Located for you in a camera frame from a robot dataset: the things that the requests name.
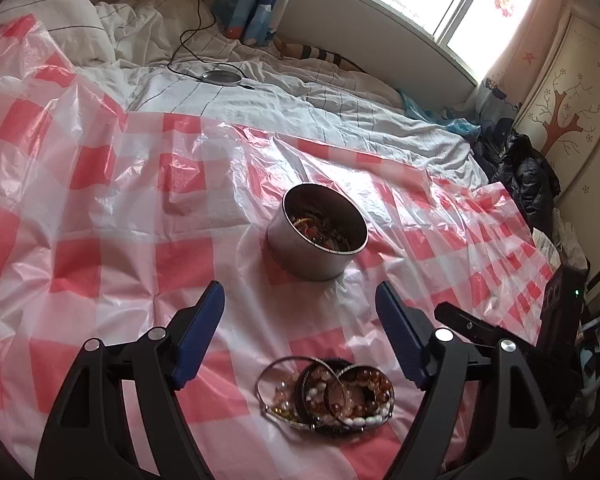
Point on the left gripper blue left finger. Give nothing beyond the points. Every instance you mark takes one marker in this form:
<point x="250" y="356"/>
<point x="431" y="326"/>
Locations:
<point x="190" y="331"/>

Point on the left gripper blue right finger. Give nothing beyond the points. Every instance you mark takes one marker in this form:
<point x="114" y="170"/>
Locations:
<point x="409" y="331"/>

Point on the silver bangle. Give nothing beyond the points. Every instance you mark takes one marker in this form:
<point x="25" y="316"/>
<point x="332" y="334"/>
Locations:
<point x="287" y="387"/>

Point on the round silver metal tin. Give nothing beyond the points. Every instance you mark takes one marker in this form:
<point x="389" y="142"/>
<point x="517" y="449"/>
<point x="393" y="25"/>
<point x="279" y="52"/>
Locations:
<point x="316" y="232"/>

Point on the pink checkered plastic sheet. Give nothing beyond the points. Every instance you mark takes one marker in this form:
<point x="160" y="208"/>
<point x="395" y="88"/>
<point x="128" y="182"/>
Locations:
<point x="111" y="221"/>

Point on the black jacket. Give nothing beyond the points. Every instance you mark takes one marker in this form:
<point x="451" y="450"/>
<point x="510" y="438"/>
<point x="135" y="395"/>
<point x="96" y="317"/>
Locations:
<point x="509" y="157"/>

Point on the light blue plastic bag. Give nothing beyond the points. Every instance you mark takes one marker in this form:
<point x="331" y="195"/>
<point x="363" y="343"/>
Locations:
<point x="447" y="121"/>

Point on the wardrobe with tree decal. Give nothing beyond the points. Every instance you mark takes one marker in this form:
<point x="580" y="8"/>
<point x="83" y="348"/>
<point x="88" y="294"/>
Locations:
<point x="563" y="122"/>

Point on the round grey charger pad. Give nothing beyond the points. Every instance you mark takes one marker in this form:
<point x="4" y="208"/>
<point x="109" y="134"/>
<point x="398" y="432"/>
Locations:
<point x="222" y="78"/>

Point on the white striped duvet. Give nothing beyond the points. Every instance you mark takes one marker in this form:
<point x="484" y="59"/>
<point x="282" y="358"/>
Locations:
<point x="167" y="56"/>

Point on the striped pillow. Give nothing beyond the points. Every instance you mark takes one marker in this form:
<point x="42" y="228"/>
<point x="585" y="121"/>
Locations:
<point x="304" y="51"/>

